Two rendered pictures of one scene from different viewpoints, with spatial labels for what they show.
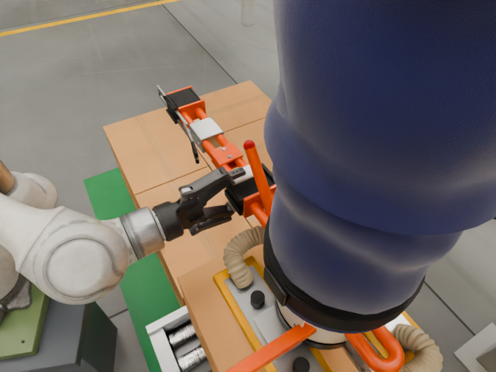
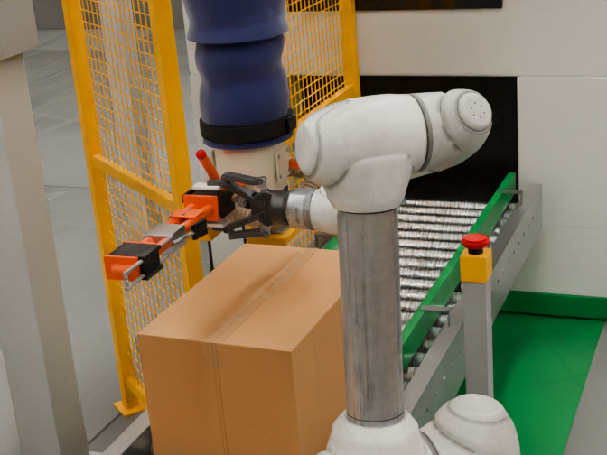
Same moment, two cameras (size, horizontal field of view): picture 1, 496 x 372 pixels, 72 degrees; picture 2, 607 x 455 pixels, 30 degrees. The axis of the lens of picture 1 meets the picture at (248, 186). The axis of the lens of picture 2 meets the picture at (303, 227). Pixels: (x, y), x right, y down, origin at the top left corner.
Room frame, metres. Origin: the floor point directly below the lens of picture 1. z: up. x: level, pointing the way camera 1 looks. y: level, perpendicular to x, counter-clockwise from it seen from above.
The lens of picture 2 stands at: (1.77, 2.04, 2.07)
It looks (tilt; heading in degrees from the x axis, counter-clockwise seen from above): 20 degrees down; 233
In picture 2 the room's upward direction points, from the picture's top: 5 degrees counter-clockwise
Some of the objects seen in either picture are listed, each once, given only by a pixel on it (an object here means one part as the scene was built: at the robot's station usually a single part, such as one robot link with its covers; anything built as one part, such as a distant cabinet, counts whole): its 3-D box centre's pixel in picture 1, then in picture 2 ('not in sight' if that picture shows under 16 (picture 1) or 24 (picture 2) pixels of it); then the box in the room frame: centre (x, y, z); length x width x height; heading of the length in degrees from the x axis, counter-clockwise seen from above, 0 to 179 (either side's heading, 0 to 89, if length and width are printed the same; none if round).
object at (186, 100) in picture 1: (186, 104); (131, 260); (0.78, 0.17, 1.27); 0.08 x 0.07 x 0.05; 31
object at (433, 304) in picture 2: not in sight; (475, 255); (-0.87, -0.48, 0.60); 1.60 x 0.11 x 0.09; 30
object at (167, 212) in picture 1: (180, 215); (272, 207); (0.41, 0.14, 1.27); 0.09 x 0.07 x 0.08; 121
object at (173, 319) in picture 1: (236, 286); not in sight; (0.58, 0.04, 0.58); 0.70 x 0.03 x 0.06; 120
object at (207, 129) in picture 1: (207, 134); (165, 239); (0.66, 0.10, 1.26); 0.07 x 0.07 x 0.04; 31
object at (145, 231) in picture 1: (145, 231); (303, 208); (0.37, 0.20, 1.27); 0.09 x 0.06 x 0.09; 31
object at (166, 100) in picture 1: (176, 121); (168, 252); (0.71, 0.18, 1.27); 0.31 x 0.03 x 0.05; 31
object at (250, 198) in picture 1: (251, 189); (208, 202); (0.48, -0.01, 1.27); 0.10 x 0.08 x 0.06; 121
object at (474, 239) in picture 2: not in sight; (475, 244); (-0.17, 0.19, 1.02); 0.07 x 0.07 x 0.04
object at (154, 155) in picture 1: (227, 184); not in sight; (1.31, 0.12, 0.34); 1.20 x 1.00 x 0.40; 30
